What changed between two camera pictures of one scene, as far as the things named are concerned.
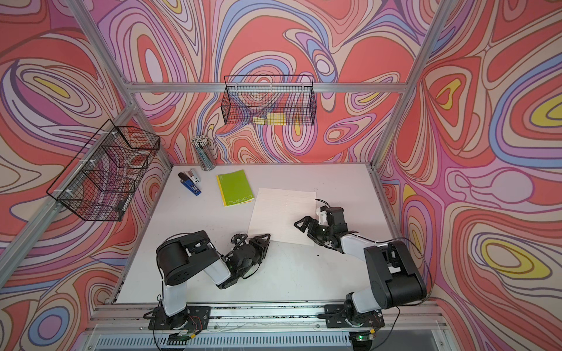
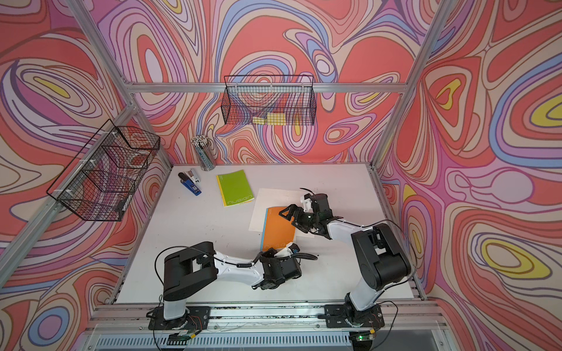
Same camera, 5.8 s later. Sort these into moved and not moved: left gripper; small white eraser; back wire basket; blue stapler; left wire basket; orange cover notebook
Moved: orange cover notebook; left gripper
Not moved: left wire basket; small white eraser; back wire basket; blue stapler
